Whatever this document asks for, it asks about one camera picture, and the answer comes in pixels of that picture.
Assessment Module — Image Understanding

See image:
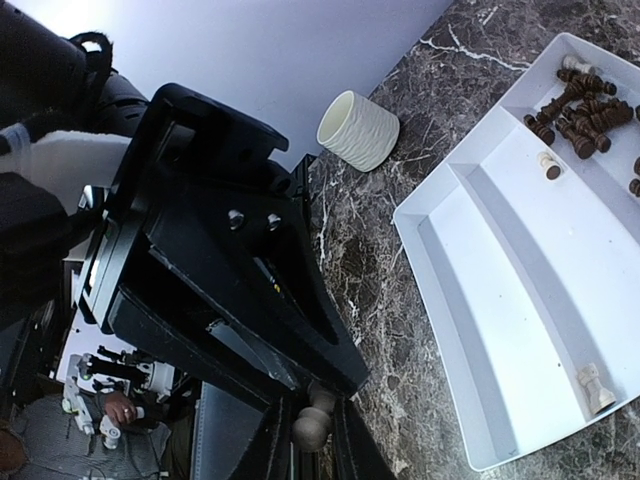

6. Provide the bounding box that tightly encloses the white plastic divided tray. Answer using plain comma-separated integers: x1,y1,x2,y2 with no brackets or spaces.
394,33,639,472

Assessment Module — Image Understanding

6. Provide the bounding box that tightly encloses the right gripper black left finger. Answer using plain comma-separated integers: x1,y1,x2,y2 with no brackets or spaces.
226,394,299,480

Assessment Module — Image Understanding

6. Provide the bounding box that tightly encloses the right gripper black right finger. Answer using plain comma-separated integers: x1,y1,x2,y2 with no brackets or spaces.
332,397,396,480

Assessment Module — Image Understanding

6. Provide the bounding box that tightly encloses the cream ribbed ceramic mug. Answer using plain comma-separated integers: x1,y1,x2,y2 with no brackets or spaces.
316,90,400,173

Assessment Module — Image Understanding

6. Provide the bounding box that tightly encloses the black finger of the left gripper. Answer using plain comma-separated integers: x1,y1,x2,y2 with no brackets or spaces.
148,197,369,395
108,287,295,411

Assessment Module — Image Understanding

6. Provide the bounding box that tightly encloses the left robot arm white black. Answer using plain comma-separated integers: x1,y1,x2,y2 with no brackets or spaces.
1,2,369,407

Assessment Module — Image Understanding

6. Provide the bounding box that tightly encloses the dark chess pieces pile lower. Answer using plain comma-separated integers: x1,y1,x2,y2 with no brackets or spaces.
523,68,639,160

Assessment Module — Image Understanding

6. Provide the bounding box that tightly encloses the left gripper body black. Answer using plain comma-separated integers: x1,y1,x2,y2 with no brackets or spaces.
78,83,305,340

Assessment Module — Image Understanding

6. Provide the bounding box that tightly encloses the person hand in background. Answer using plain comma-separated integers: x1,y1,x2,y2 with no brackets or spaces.
104,391,138,425

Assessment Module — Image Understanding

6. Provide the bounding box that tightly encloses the white rook among dark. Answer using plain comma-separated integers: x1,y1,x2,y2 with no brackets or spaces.
562,55,596,75

